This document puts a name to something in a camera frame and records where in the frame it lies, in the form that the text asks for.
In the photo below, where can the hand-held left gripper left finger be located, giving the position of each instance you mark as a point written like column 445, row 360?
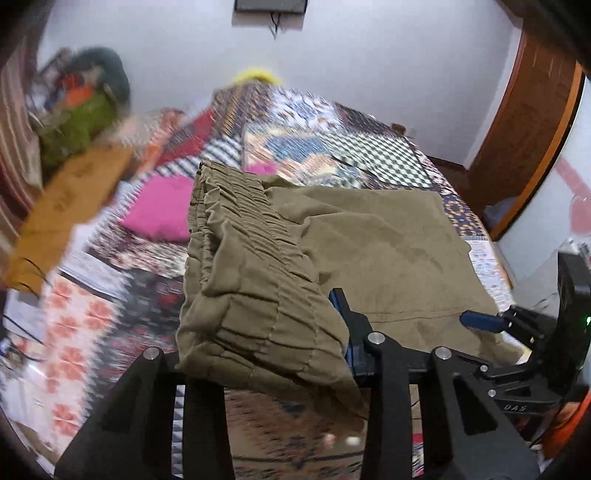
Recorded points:
column 205, row 424

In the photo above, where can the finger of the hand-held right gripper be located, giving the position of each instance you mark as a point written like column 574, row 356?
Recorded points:
column 517, row 381
column 478, row 320

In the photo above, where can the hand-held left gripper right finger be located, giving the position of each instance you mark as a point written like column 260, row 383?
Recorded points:
column 353, row 362

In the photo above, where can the olive green pants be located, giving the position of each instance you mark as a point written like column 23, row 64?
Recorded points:
column 351, row 240

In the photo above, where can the orange object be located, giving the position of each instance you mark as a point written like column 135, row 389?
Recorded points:
column 565, row 429

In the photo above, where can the brown wooden door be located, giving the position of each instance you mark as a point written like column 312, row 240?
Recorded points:
column 526, row 129

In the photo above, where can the patchwork patterned bedspread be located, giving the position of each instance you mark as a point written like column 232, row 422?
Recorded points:
column 351, row 157

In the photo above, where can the wooden bedpost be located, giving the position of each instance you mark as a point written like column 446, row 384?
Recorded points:
column 398, row 129

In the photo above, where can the white papers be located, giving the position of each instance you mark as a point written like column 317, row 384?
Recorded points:
column 21, row 318

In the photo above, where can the pink cloth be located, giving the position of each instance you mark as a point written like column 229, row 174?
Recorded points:
column 159, row 207

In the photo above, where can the orange striped cloth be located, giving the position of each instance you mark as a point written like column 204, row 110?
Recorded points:
column 180, row 134

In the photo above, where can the yellow headboard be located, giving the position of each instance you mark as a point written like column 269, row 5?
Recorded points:
column 256, row 76

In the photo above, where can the green patterned bag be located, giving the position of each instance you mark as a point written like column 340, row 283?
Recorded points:
column 78, row 124

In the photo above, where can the brown striped curtain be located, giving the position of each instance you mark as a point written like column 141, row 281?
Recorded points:
column 18, row 152

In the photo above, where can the grey plush pillow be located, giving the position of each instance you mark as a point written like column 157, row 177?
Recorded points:
column 111, row 69

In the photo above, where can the small black wall monitor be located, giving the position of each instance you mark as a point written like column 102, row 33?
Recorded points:
column 270, row 4

